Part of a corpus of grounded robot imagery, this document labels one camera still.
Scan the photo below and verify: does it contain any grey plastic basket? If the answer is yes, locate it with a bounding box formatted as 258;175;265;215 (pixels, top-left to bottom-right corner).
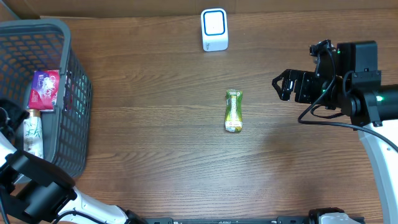
1;19;93;177

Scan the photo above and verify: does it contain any green snack packet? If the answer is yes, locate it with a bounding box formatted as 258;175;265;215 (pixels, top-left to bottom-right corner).
224;90;243;133

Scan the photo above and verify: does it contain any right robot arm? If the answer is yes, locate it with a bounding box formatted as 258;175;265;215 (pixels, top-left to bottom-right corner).
272;39;397;223

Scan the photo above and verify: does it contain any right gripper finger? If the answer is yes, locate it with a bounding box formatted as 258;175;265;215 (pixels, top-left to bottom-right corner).
272;83;292;101
272;69;292;86

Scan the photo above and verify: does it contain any white barcode scanner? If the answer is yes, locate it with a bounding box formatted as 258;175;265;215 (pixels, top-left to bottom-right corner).
200;8;229;52

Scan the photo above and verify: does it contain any white tube gold cap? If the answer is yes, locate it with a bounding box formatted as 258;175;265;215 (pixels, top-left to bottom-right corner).
23;109;44;159

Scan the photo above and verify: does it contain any red purple pad pack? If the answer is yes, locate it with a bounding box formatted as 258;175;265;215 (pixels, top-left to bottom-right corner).
27;70;60;112

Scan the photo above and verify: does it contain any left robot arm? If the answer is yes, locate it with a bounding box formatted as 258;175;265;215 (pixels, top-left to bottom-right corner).
1;98;145;224

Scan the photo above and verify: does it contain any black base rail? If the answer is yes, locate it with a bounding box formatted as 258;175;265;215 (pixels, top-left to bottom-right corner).
136;215;365;224

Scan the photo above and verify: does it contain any teal wipes packet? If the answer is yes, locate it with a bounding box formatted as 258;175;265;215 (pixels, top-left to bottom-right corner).
76;79;86;115

